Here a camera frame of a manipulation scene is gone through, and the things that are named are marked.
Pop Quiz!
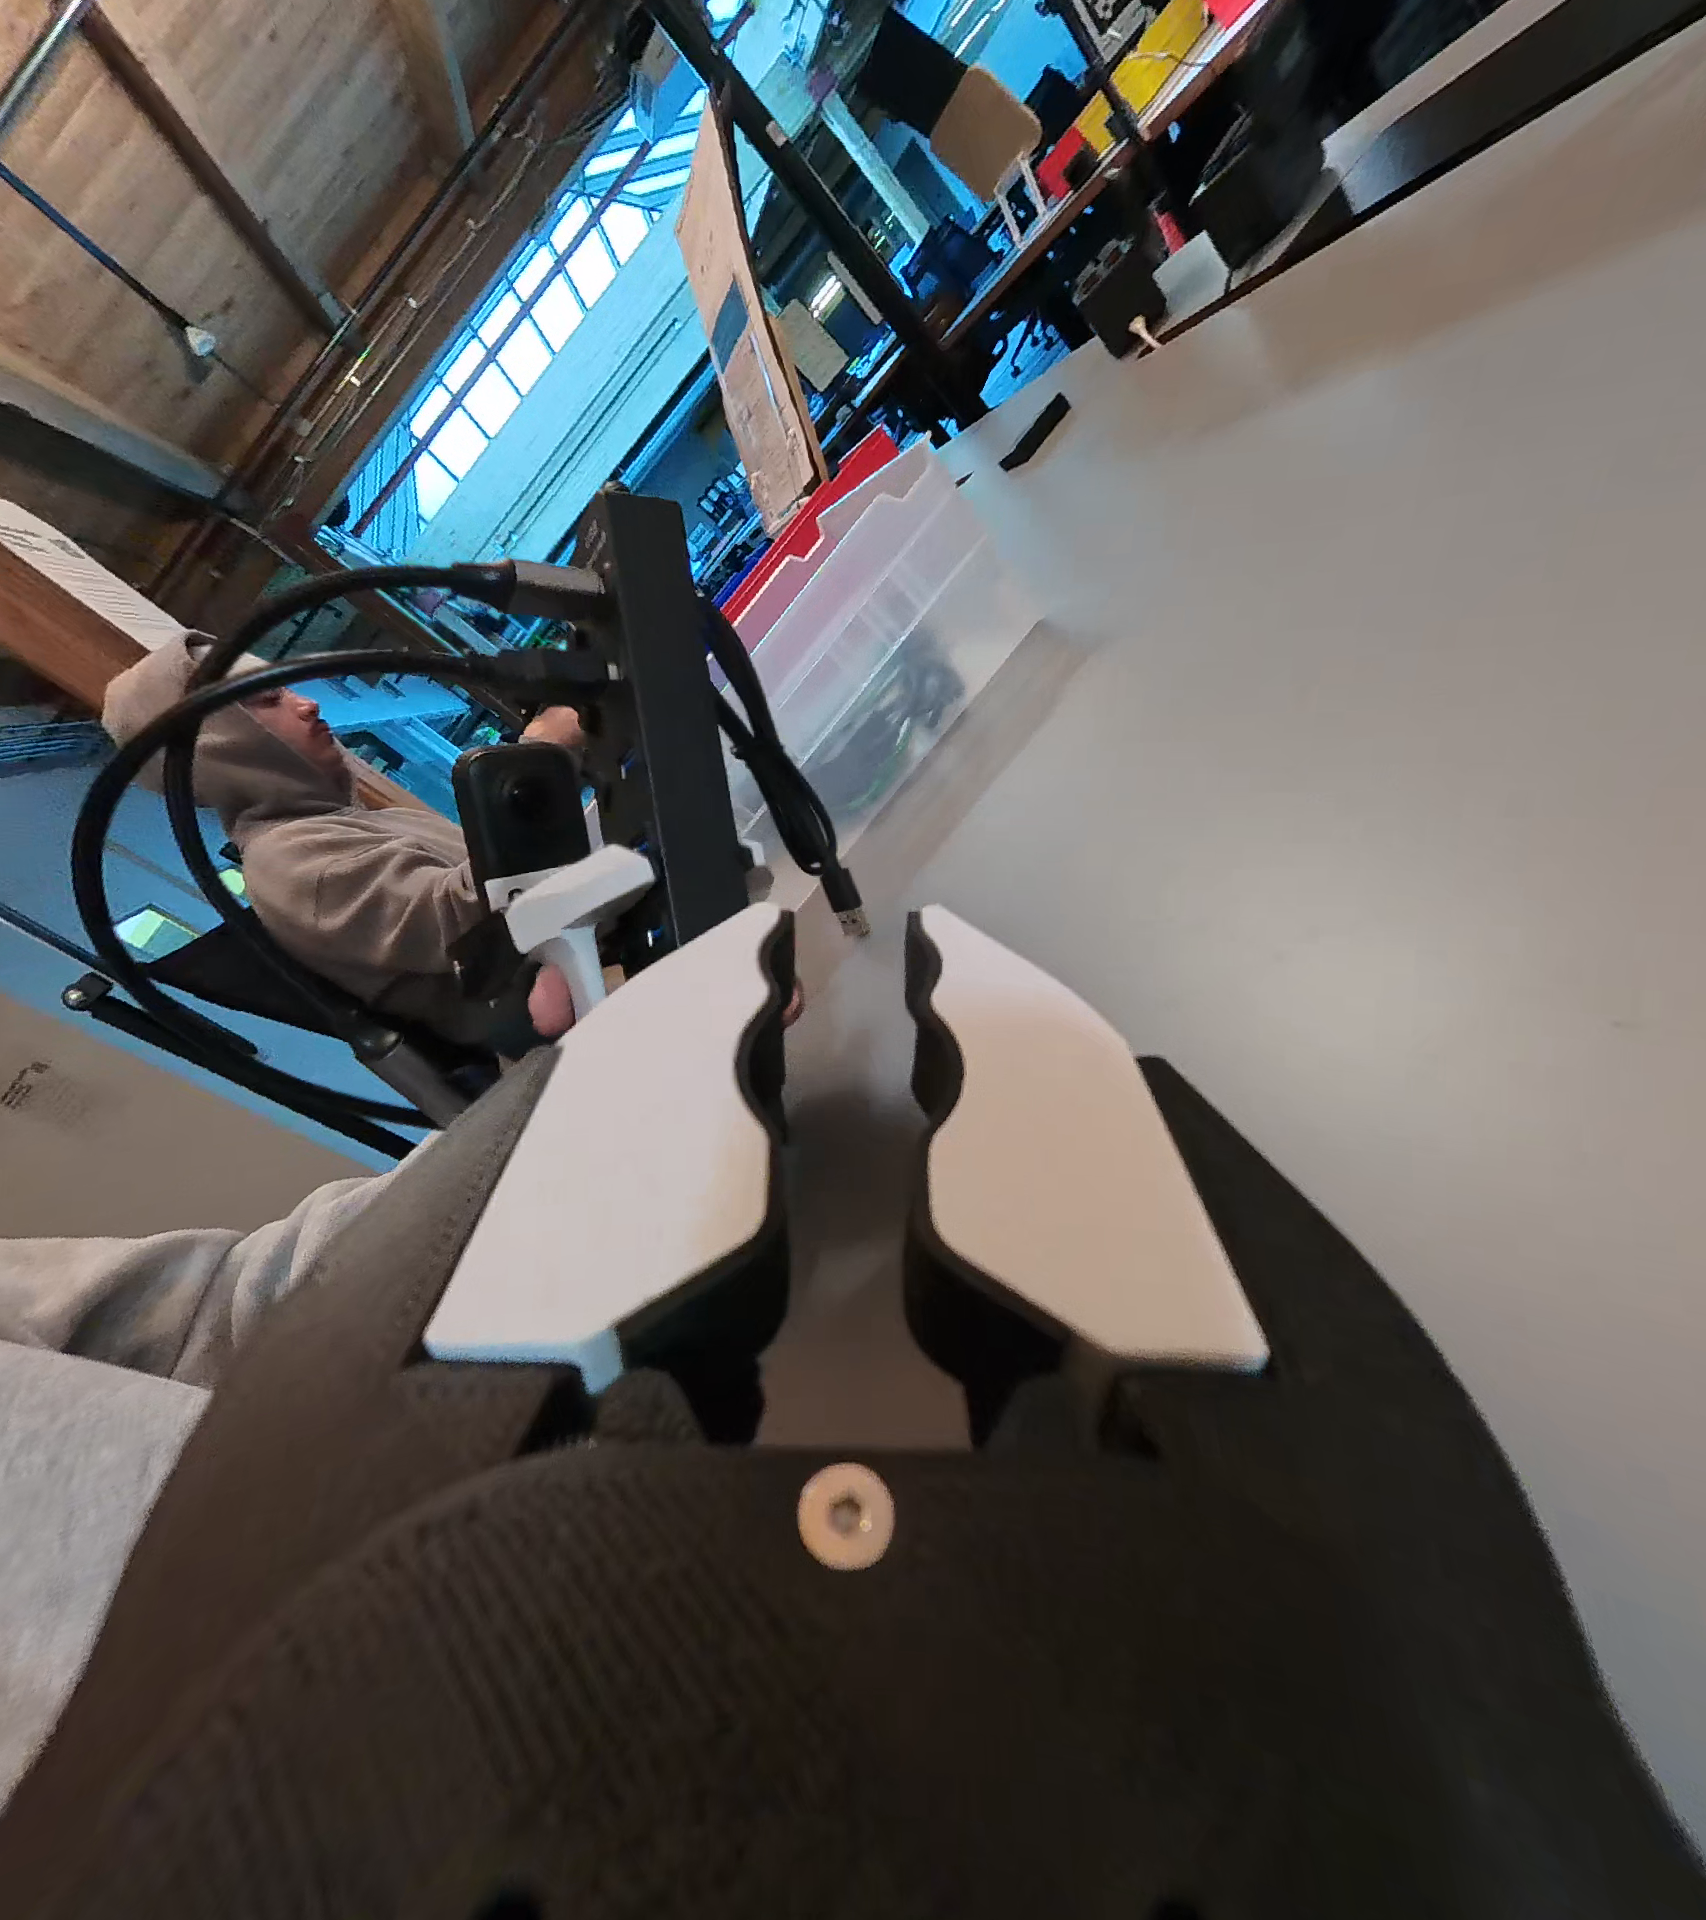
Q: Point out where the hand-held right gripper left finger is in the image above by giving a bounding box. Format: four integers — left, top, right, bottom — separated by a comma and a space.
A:
422, 904, 800, 1397

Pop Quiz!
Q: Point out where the flat black block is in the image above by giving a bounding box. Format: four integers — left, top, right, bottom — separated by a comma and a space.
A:
1001, 390, 1077, 477

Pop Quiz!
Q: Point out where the grey desk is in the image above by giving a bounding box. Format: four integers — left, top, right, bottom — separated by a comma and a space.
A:
754, 0, 1706, 1920

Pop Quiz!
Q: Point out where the braided black cable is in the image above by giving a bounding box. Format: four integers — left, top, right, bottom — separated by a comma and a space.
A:
70, 557, 613, 1133

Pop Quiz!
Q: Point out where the red plastic bin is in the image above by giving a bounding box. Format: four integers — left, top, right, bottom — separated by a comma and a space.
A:
714, 423, 905, 624

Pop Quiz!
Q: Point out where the black office chair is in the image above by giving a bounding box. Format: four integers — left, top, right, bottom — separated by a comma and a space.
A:
61, 899, 502, 1164

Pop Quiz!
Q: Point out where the bundle of black cables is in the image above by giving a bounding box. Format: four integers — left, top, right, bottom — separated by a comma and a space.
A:
874, 622, 977, 744

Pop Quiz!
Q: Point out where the smooth thick black cable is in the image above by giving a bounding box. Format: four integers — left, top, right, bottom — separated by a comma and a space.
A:
162, 643, 631, 1052

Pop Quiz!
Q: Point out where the small black device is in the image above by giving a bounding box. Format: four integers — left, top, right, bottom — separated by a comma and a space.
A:
1074, 240, 1175, 365

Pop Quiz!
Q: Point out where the person's grey sweater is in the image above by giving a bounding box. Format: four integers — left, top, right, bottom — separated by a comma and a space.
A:
0, 1319, 218, 1920

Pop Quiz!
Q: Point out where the black usb hub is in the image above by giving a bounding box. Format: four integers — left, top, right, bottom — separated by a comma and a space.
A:
587, 491, 762, 970

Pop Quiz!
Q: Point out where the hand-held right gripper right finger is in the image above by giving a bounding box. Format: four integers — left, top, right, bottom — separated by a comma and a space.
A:
901, 904, 1273, 1379

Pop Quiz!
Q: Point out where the black hub lead cable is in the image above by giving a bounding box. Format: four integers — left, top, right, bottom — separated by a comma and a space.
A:
703, 592, 874, 943

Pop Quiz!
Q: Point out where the clear plastic bin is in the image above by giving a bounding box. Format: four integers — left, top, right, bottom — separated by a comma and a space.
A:
732, 441, 1051, 842

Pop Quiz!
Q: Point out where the person's left forearm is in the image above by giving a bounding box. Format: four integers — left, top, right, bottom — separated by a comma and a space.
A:
0, 1166, 436, 1397

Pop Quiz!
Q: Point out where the cardboard instruction board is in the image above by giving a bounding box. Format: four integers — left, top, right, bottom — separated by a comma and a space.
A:
672, 101, 829, 529

